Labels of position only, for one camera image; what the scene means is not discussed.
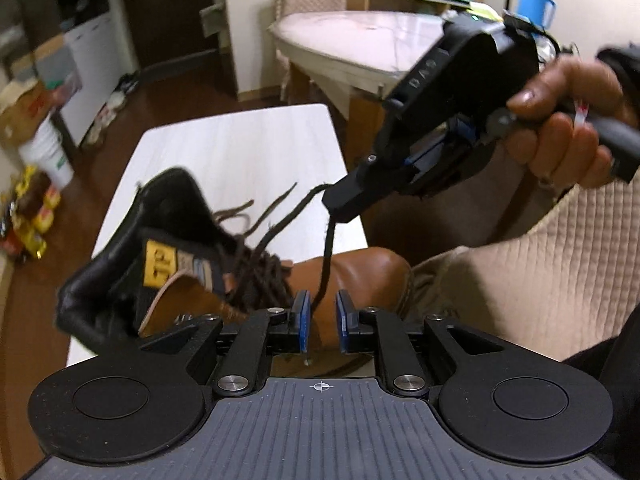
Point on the white dining table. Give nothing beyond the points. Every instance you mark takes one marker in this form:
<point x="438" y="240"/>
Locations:
<point x="349" y="52"/>

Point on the cardboard box with hat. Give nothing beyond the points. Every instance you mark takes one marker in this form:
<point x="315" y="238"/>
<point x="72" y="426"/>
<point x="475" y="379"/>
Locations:
<point x="24" y="105"/>

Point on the dark brown shoelace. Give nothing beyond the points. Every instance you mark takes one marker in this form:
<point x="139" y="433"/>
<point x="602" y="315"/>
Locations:
<point x="280" y="239"/>

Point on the tall dark storage shelf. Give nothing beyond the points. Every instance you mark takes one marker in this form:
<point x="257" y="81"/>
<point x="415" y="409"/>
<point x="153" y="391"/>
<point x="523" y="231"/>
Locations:
<point x="74" y="47"/>

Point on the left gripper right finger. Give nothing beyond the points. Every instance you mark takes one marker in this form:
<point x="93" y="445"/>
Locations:
<point x="499" y="399"/>

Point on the blue thermos jug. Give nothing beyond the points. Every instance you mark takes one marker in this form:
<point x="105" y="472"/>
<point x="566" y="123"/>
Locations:
<point x="539" y="12"/>

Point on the person's right hand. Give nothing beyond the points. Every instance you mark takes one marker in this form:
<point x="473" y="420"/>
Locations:
<point x="552" y="145"/>

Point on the beige quilted chair cushion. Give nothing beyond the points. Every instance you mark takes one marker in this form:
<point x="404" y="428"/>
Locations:
<point x="567" y="284"/>

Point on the cooking oil bottles cluster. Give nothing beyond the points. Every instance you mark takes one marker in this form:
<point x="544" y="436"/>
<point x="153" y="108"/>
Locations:
<point x="27" y="213"/>

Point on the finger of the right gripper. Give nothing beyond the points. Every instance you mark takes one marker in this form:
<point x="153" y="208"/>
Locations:
<point x="375" y="178"/>

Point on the black jacket sleeve forearm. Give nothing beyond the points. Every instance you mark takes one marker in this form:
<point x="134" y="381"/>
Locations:
<point x="625" y="63"/>

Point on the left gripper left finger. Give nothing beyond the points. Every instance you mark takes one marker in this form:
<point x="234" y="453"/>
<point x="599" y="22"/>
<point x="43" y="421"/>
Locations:
<point x="145" y="398"/>

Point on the shoes on floor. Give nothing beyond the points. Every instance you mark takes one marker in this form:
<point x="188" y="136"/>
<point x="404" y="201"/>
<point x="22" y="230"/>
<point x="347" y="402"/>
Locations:
<point x="109" y="111"/>

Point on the white plastic bucket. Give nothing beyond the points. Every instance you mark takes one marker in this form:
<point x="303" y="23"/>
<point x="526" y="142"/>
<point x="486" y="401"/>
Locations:
<point x="45" y="150"/>

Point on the brown leather work boot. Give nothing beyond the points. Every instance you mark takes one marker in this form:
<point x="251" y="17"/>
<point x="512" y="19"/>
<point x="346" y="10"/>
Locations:
<point x="171" y="260"/>

